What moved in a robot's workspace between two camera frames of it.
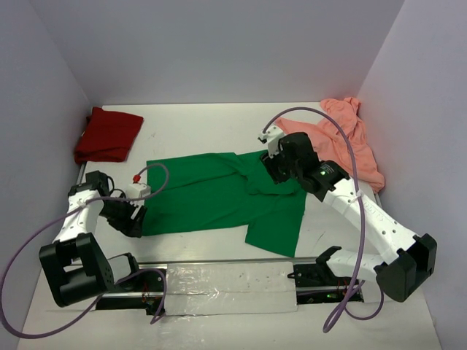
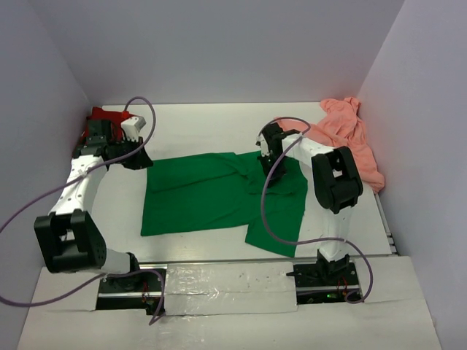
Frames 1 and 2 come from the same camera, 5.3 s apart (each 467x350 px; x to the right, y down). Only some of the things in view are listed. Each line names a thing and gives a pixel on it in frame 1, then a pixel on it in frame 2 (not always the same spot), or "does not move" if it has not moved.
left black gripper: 132,227 to 141,160
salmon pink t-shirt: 330,144 does not move
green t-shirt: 230,191 does not move
